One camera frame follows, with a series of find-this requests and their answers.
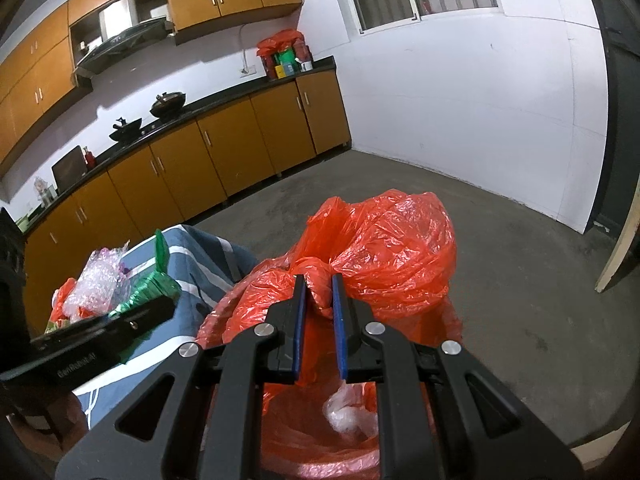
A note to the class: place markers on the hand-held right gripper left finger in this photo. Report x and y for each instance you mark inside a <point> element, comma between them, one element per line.
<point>300,330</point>

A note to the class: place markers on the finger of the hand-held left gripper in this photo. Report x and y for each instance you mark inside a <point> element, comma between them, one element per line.
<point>100,340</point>

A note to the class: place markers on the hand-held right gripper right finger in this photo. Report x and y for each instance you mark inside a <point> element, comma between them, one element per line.
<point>339,330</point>

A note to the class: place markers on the clear plastic bag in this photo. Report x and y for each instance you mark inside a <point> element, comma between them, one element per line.
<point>92,285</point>

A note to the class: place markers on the pink plastic bag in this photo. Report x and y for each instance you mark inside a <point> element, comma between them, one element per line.
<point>106,253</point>

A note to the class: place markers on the small orange plastic bag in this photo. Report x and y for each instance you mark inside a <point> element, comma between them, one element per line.
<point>59,305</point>

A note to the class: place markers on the green plastic bag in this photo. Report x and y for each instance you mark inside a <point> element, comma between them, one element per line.
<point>155,285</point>

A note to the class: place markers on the crumpled white plastic bag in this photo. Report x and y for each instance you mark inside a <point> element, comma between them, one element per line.
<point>350,412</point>

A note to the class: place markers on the glass jar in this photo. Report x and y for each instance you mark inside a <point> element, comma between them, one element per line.
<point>44,192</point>

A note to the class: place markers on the blue striped cloth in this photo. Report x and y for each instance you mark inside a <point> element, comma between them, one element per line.
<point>200,280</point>

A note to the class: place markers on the brown board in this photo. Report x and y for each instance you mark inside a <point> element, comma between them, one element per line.
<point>70,167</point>

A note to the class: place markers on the red bottle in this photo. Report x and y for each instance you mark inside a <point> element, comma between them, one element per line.
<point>90,161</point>

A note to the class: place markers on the wooden base cabinets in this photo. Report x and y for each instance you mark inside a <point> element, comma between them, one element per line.
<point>175,160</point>

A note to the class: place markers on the black wok with lid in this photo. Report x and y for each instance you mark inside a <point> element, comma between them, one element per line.
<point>167,104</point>

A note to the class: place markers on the range hood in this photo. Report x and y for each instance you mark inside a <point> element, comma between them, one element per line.
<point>120,42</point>

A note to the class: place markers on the green box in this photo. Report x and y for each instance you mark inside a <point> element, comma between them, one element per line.
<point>286,62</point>

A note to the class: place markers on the leaning wooden board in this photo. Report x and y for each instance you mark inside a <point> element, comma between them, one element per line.
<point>617,255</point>

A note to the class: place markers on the orange bag over containers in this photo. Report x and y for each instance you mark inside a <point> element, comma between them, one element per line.
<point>280,40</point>

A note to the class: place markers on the dark door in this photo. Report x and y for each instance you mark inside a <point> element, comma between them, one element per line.
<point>620,110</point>

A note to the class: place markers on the wall socket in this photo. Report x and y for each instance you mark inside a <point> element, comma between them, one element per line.
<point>248,71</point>

